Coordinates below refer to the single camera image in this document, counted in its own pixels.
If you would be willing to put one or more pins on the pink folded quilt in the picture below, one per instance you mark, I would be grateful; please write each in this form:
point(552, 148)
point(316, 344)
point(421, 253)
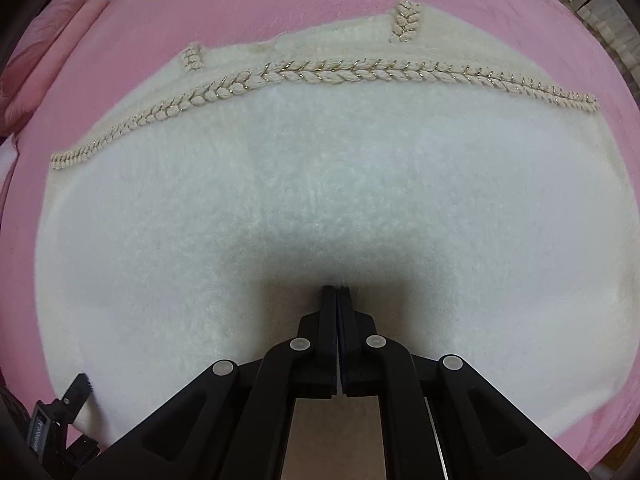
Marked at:
point(45, 55)

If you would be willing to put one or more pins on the cream cardigan with braided trim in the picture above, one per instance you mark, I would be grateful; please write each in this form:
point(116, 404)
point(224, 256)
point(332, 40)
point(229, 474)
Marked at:
point(320, 185)

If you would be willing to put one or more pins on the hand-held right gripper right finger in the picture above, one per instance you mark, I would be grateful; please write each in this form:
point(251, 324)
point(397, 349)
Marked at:
point(350, 350)

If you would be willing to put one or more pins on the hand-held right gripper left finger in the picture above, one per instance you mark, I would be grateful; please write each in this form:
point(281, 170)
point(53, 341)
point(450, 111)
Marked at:
point(327, 340)

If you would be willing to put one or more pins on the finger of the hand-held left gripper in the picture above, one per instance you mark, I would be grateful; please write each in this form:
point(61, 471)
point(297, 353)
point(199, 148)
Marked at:
point(77, 392)

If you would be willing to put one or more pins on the pink fleece blanket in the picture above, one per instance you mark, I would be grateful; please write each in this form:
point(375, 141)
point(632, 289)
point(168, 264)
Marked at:
point(310, 0)

